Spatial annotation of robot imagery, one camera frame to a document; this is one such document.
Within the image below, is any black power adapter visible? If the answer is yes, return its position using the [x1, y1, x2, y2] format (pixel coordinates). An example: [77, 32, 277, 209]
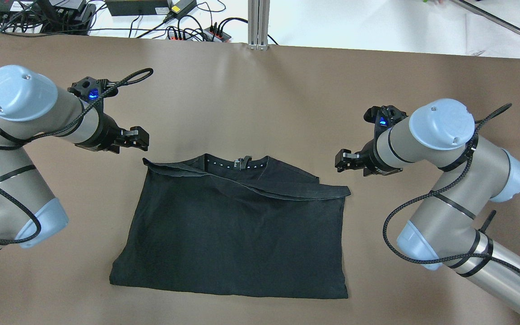
[104, 0, 173, 17]

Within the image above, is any aluminium frame post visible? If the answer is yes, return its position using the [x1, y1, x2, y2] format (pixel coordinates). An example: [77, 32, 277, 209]
[247, 0, 270, 50]

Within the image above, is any red black power strip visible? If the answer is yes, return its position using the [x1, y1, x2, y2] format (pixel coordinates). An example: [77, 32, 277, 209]
[204, 25, 232, 43]

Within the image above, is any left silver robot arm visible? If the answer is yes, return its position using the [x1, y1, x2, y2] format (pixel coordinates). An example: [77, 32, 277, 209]
[0, 65, 153, 250]

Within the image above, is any black graphic t-shirt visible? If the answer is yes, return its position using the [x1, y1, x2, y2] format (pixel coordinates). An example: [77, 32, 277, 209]
[109, 154, 351, 300]

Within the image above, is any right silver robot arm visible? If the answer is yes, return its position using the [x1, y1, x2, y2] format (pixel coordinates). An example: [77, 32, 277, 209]
[335, 98, 520, 314]

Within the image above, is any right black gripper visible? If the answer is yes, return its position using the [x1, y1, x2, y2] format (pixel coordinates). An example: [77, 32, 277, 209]
[335, 106, 407, 176]

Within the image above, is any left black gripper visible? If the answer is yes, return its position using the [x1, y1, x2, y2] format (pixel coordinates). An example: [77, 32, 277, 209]
[68, 78, 150, 154]

